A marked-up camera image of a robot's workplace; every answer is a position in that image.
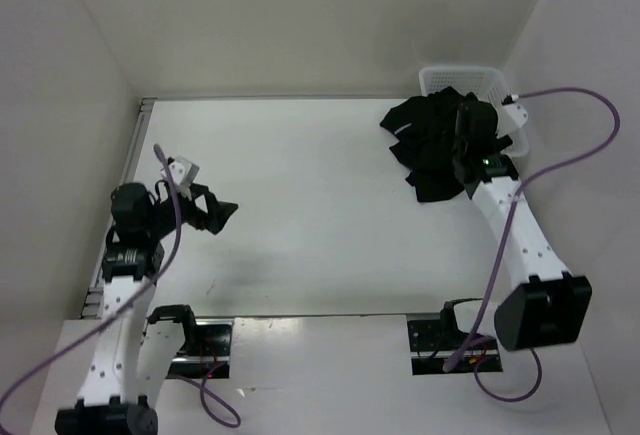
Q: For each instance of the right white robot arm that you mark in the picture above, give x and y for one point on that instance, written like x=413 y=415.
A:
x=547 y=304

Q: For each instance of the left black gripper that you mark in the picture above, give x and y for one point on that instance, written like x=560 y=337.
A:
x=201 y=220

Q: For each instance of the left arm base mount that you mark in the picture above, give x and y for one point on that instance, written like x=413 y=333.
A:
x=207 y=353

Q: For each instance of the black shorts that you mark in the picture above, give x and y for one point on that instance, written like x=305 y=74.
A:
x=424 y=128

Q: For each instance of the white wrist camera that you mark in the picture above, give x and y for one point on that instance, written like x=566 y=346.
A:
x=512 y=116
x=183 y=173

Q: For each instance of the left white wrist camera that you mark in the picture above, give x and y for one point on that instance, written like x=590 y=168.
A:
x=183 y=173

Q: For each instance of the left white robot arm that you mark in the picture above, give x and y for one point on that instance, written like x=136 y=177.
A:
x=136 y=342

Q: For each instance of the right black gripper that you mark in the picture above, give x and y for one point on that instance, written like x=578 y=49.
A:
x=502 y=143

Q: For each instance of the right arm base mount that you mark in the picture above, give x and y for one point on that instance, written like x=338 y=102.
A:
x=433 y=337

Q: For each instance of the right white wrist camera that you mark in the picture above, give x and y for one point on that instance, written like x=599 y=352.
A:
x=512 y=116

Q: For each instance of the white plastic basket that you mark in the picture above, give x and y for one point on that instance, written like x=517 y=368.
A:
x=488 y=84

